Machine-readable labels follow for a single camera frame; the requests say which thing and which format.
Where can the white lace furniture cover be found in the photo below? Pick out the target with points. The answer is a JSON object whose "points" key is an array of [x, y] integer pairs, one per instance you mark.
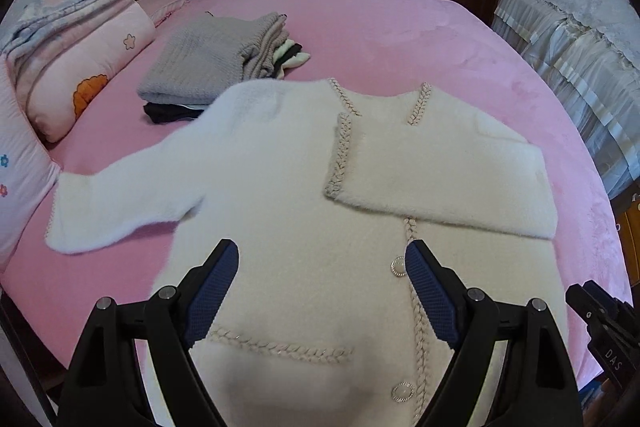
{"points": [[565, 42]]}

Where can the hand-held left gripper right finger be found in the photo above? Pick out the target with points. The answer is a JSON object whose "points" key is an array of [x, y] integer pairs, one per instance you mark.
{"points": [[430, 292]]}

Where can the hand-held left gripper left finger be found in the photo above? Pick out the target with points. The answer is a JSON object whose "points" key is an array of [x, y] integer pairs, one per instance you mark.
{"points": [[215, 287]]}

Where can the pink flower quilt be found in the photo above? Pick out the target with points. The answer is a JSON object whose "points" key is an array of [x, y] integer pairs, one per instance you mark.
{"points": [[100, 52]]}

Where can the pink flower pillow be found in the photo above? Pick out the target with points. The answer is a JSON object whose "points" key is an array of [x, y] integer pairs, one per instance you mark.
{"points": [[20, 167]]}

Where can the cream folded garment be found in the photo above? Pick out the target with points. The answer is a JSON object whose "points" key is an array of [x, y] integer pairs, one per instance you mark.
{"points": [[290, 57]]}

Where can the white fluffy cardigan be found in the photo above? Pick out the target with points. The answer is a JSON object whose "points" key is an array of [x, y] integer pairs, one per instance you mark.
{"points": [[280, 157]]}

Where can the black folded garment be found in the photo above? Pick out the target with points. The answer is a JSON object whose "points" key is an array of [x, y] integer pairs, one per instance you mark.
{"points": [[299, 49], [165, 113]]}

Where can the pink bed cover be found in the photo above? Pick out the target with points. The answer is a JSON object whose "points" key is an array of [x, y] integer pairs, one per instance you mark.
{"points": [[400, 47]]}

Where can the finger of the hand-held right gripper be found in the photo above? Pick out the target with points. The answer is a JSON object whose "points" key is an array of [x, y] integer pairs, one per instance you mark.
{"points": [[595, 302]]}

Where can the wooden cabinet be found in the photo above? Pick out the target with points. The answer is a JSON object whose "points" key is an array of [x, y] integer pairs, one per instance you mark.
{"points": [[631, 247]]}

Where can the blue floral folded blanket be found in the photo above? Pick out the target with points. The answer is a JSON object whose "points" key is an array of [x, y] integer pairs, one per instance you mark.
{"points": [[65, 2]]}

